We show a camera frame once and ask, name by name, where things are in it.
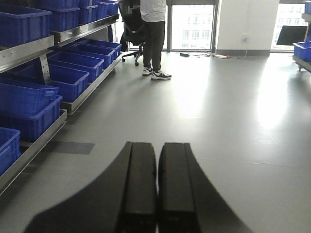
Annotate blue bin top shelf near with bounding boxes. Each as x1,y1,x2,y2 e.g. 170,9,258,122
0,3,52,47

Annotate blue bin lower row far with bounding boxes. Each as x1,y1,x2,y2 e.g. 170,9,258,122
48,52,104,83

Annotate black office chair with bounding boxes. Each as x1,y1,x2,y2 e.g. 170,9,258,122
119,0,145,66

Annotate stainless steel shelf rack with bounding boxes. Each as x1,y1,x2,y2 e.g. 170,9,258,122
0,13,122,195

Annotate standing person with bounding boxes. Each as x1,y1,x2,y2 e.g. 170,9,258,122
140,0,172,80

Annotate blue bin shelf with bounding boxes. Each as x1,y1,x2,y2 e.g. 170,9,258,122
39,0,80,32
0,3,52,47

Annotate white power strip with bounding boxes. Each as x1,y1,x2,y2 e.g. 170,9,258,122
214,54,230,59

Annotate blue bin lower middle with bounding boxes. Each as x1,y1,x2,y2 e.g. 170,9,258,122
15,65,89,102

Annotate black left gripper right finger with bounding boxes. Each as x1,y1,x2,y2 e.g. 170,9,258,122
158,143,252,233

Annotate blue bin lower farthest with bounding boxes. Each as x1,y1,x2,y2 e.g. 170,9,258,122
62,39,122,69

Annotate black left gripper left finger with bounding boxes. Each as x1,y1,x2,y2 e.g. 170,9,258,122
25,142,156,233

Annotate blue bin on cart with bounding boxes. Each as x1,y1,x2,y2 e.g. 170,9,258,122
294,41,311,62

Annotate black monitor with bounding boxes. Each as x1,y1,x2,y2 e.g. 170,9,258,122
276,25,307,46

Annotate blue bin lower nearest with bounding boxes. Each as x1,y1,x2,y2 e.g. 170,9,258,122
0,127,21,176

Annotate blue bin lower stacked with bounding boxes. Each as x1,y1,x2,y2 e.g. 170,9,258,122
0,78,63,142

